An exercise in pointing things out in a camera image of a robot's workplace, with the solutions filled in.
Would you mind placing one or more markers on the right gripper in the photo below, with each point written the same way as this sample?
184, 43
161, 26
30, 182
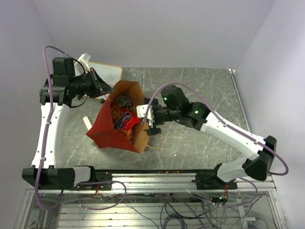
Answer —
155, 130

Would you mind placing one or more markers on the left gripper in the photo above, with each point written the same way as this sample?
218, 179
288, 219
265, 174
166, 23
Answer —
99, 87

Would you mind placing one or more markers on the red snack packet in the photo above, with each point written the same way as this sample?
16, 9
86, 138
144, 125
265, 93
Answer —
124, 120

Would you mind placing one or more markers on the red paper bag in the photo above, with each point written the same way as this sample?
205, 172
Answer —
102, 131

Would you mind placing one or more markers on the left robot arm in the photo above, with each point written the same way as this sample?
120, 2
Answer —
71, 79

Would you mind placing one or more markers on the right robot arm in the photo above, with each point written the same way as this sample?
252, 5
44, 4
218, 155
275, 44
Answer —
258, 152

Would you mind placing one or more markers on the small whiteboard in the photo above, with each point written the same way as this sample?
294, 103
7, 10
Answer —
111, 74

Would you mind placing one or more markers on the white marker pen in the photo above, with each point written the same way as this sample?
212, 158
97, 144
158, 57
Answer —
87, 122

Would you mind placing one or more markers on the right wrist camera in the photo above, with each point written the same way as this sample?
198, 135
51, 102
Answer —
143, 111

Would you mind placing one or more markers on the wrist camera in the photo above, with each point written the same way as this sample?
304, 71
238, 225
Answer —
84, 61
143, 111

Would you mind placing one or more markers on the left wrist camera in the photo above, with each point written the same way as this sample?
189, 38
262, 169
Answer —
84, 61

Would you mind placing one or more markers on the aluminium frame rail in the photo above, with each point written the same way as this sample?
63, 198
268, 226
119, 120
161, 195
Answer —
140, 182

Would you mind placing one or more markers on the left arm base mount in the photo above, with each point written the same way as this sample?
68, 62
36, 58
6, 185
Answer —
104, 177

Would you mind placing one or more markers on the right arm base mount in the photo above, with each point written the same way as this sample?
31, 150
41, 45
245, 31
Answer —
205, 182

